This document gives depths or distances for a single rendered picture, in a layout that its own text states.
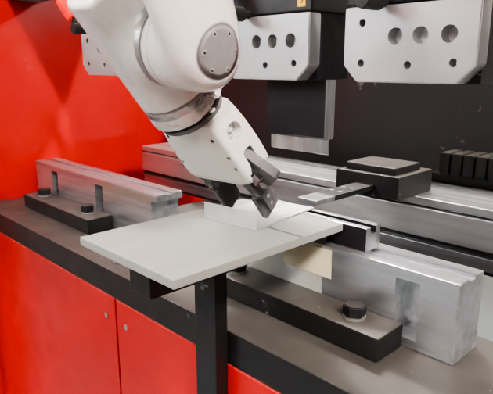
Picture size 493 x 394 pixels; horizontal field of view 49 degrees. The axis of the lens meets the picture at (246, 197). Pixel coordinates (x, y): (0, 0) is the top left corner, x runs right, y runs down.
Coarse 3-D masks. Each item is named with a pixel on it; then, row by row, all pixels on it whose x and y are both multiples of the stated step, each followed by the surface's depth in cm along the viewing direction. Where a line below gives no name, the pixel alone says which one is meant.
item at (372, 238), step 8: (280, 200) 78; (328, 216) 72; (336, 216) 71; (344, 216) 70; (344, 224) 67; (352, 224) 67; (360, 224) 68; (368, 224) 67; (376, 224) 67; (344, 232) 67; (352, 232) 67; (360, 232) 66; (368, 232) 65; (376, 232) 67; (328, 240) 70; (336, 240) 68; (344, 240) 68; (352, 240) 67; (360, 240) 66; (368, 240) 66; (376, 240) 67; (352, 248) 67; (360, 248) 66; (368, 248) 66
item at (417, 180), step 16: (352, 160) 91; (368, 160) 91; (384, 160) 91; (400, 160) 91; (336, 176) 92; (352, 176) 89; (368, 176) 87; (384, 176) 85; (400, 176) 84; (416, 176) 87; (320, 192) 81; (336, 192) 81; (352, 192) 82; (368, 192) 88; (384, 192) 85; (400, 192) 84; (416, 192) 88
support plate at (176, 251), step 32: (160, 224) 67; (192, 224) 67; (224, 224) 67; (288, 224) 67; (320, 224) 67; (128, 256) 55; (160, 256) 55; (192, 256) 55; (224, 256) 55; (256, 256) 57
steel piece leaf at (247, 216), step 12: (204, 204) 69; (216, 204) 68; (252, 204) 75; (204, 216) 69; (216, 216) 68; (228, 216) 67; (240, 216) 65; (252, 216) 64; (276, 216) 70; (288, 216) 70; (252, 228) 64
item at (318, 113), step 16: (272, 80) 72; (288, 80) 70; (304, 80) 69; (320, 80) 67; (272, 96) 73; (288, 96) 71; (304, 96) 69; (320, 96) 67; (272, 112) 73; (288, 112) 71; (304, 112) 69; (320, 112) 68; (272, 128) 74; (288, 128) 72; (304, 128) 70; (320, 128) 68; (272, 144) 76; (288, 144) 74; (304, 144) 71; (320, 144) 70
